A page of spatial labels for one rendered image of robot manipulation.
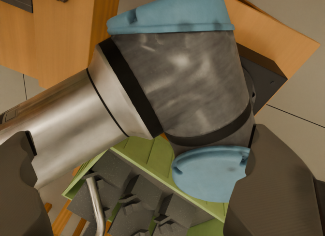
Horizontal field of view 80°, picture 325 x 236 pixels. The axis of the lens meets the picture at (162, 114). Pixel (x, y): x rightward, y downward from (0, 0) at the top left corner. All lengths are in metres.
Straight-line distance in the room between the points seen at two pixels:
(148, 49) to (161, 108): 0.05
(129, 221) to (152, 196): 0.12
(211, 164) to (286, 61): 0.37
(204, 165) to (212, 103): 0.07
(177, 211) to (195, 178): 0.66
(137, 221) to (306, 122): 1.40
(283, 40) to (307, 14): 0.93
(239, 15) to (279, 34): 0.09
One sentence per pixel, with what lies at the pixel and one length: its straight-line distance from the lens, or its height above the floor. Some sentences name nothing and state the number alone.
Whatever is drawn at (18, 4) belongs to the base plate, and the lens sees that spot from 0.59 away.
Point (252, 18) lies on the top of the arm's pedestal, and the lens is 0.49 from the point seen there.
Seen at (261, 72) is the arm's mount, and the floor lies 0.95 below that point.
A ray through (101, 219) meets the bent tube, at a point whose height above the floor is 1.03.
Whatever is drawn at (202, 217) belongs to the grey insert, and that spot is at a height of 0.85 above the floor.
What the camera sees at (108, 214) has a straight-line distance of 0.79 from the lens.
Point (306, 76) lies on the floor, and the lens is 1.59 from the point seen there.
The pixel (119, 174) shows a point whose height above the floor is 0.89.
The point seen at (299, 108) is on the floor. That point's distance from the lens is 1.70.
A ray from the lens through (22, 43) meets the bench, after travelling 0.66.
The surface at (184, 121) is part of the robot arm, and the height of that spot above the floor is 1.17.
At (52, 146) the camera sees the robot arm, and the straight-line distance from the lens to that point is 0.20.
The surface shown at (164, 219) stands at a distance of 0.87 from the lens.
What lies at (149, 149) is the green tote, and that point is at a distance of 0.66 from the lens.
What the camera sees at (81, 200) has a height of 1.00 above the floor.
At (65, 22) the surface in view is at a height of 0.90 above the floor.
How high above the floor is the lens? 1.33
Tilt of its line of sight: 53 degrees down
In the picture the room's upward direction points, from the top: 161 degrees counter-clockwise
